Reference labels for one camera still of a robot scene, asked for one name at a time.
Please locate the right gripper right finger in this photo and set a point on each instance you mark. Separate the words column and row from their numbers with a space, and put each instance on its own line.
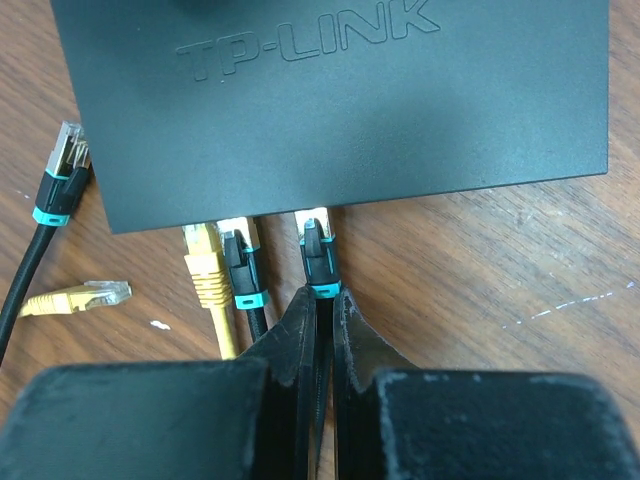
column 394, row 420

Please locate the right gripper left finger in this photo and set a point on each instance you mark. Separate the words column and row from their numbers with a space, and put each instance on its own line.
column 247, row 418

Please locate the black cable teal plugs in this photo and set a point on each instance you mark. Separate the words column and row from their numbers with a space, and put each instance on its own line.
column 246, row 267

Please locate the black network switch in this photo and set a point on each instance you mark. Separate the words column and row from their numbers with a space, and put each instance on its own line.
column 206, row 110

